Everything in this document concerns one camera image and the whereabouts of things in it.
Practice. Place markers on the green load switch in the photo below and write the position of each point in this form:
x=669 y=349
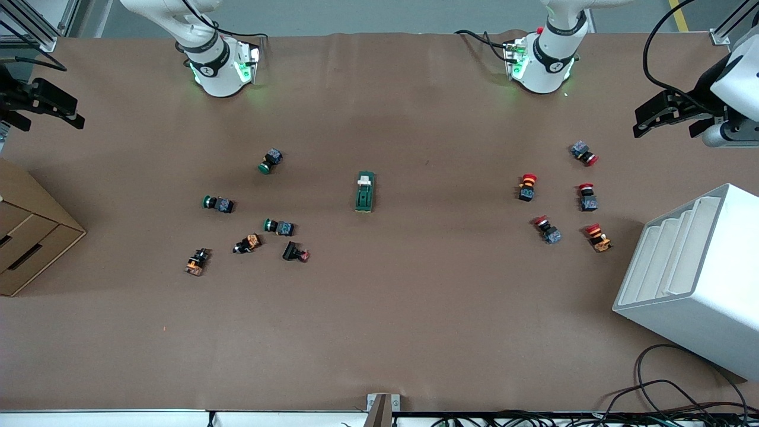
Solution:
x=364 y=198

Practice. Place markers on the brown cardboard box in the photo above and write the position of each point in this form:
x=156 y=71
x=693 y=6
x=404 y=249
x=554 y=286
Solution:
x=24 y=237

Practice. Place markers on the red mushroom button orange block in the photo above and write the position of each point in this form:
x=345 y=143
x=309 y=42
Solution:
x=598 y=238
x=526 y=188

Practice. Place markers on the aluminium frame profile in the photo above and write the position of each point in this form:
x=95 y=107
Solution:
x=35 y=32
x=720 y=37

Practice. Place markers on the black switch red block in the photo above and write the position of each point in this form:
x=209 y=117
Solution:
x=295 y=252

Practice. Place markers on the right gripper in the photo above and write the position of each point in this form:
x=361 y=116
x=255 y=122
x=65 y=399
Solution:
x=12 y=98

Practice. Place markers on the black selector switch orange block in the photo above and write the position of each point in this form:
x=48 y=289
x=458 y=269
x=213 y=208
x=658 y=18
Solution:
x=197 y=261
x=248 y=243

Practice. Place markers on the green push button switch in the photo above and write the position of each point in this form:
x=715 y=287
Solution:
x=279 y=226
x=218 y=204
x=271 y=161

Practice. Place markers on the red mushroom button grey block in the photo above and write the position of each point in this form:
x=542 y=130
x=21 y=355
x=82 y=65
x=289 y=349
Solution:
x=587 y=198
x=584 y=153
x=548 y=230

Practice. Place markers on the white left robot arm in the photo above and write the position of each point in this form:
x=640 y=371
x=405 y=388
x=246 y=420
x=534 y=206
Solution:
x=548 y=65

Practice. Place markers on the white stepped rack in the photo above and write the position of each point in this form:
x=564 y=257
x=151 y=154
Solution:
x=699 y=284

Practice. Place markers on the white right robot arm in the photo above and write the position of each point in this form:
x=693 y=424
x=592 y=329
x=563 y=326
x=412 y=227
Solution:
x=216 y=77

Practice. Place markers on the grey metal table bracket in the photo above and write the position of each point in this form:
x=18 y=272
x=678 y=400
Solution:
x=382 y=409

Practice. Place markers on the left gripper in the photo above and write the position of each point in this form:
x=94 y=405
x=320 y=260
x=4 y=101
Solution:
x=701 y=91

